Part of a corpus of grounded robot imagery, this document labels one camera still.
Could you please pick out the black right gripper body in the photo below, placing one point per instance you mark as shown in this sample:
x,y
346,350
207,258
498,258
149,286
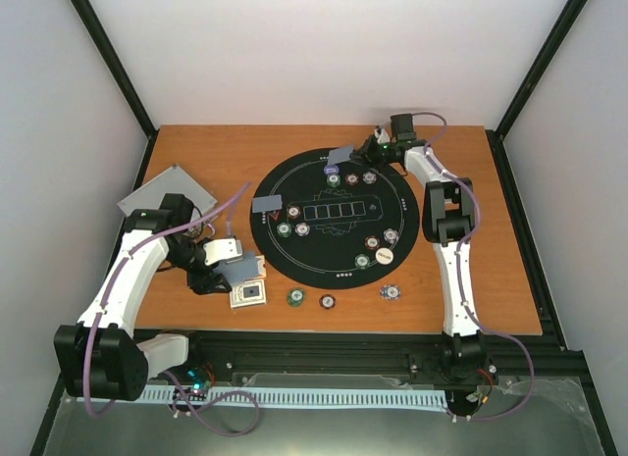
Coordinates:
x,y
378,156

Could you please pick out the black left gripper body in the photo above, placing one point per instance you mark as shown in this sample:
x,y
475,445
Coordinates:
x,y
181,253

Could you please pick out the orange chip top seat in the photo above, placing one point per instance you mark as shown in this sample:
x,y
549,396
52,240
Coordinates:
x,y
351,179

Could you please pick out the orange chip seat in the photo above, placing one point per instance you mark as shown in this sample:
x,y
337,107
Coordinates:
x,y
351,179
372,242

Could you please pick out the blue backed card deck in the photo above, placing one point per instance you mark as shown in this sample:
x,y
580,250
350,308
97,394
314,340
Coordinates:
x,y
240,270

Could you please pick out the green chip top seat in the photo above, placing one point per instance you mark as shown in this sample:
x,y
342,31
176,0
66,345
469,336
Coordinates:
x,y
333,180

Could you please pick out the green chip seat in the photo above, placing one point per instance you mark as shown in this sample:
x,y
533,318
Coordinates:
x,y
284,230
361,261
333,180

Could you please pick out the green poker chip stack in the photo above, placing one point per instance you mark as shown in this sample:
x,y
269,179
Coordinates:
x,y
296,297

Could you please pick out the dealt blue backed card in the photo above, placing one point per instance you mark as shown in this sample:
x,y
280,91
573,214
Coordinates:
x,y
269,203

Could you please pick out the orange poker chip stack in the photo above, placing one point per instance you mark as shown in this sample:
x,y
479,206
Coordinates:
x,y
327,301

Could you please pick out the blue poker chip stack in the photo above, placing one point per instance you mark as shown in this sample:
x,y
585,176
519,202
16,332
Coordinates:
x,y
390,292

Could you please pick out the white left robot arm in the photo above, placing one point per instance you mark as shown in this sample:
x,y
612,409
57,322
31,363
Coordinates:
x,y
98,356

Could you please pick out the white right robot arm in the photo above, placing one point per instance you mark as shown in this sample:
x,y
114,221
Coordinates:
x,y
449,221

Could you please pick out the purple blind button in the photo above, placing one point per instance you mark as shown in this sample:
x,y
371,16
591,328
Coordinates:
x,y
331,171

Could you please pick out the black round poker mat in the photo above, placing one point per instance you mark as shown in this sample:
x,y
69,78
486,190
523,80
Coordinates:
x,y
340,218

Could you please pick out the white dealer button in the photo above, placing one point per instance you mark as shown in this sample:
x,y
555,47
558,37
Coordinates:
x,y
384,256

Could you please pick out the metal front tray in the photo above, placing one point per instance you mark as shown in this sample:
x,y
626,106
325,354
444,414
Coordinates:
x,y
556,420

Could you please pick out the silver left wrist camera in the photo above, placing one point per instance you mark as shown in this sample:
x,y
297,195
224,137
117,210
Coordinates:
x,y
222,250

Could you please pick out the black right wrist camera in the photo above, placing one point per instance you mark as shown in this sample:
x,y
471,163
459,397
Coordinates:
x,y
399,129

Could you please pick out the black right frame rail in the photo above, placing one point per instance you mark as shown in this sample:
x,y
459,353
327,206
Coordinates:
x,y
536,277

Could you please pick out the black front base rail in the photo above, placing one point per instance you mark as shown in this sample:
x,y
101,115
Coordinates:
x,y
431,359

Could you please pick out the light blue cable duct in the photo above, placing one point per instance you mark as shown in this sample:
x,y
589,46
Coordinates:
x,y
322,399

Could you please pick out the black left rear frame post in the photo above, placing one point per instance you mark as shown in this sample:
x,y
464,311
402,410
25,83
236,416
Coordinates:
x,y
114,64

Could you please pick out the black frame post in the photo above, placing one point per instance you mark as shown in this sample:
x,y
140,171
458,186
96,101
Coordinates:
x,y
560,29
114,64

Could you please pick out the black right rear frame post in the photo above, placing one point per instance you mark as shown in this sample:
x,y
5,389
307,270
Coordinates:
x,y
560,29

